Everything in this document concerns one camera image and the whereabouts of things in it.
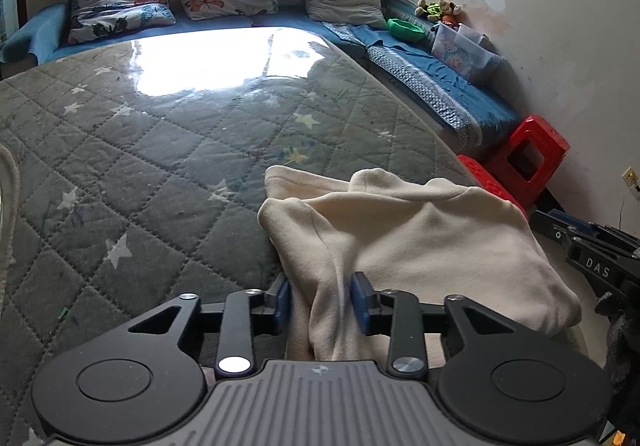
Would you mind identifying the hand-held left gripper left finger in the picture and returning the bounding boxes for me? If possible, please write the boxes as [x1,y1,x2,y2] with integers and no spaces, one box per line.
[127,275,292,379]

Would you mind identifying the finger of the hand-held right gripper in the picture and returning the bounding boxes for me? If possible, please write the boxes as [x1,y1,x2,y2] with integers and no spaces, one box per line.
[530,208,599,245]

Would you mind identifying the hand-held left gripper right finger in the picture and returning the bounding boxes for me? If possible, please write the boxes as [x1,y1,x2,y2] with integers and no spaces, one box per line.
[350,271,502,380]

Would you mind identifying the cream sweater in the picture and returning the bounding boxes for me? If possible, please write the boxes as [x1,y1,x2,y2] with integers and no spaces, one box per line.
[257,165,583,367]

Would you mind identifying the person's right hand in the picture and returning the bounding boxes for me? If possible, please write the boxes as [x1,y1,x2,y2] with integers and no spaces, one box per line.
[595,291,640,378]

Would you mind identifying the red perforated plastic stool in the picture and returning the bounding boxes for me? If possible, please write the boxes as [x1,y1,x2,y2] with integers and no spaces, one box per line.
[457,154,529,220]

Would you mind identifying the red square plastic stool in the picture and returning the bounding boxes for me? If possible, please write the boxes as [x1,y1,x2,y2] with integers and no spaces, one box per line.
[487,115,571,208]

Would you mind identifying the blue patterned sofa throw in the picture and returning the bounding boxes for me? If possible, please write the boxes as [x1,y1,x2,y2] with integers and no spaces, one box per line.
[320,21,523,148]

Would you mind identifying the clear plastic storage box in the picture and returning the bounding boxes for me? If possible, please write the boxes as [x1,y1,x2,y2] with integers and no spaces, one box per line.
[431,22,503,83]

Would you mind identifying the brown green plush toy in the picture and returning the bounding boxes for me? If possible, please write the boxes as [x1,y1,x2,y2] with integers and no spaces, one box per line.
[415,0,464,25]

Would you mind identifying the green bowl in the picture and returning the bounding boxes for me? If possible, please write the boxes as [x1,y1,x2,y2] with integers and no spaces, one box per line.
[387,17,429,43]

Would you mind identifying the long butterfly print pillow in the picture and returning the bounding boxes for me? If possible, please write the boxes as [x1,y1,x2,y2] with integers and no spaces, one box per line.
[67,0,177,45]

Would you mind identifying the blue sofa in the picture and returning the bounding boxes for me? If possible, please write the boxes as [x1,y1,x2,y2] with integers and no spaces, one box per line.
[0,0,523,148]

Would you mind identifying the wall socket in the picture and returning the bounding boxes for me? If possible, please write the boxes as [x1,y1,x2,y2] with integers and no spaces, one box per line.
[621,167,640,200]

